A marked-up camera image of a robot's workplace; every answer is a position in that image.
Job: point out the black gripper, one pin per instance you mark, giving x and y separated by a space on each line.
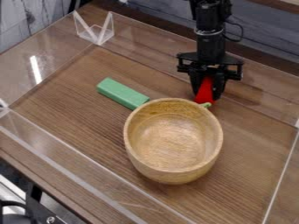
228 65

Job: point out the red plush strawberry toy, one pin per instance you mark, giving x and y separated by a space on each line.
203 97

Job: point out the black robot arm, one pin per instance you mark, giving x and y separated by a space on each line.
211 14

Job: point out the wooden bowl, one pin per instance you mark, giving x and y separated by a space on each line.
172 139

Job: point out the green rectangular block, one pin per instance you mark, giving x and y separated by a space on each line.
121 94

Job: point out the clear acrylic tray enclosure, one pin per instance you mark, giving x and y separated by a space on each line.
100 128

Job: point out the black metal bracket with bolt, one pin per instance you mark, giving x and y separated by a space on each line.
38 212

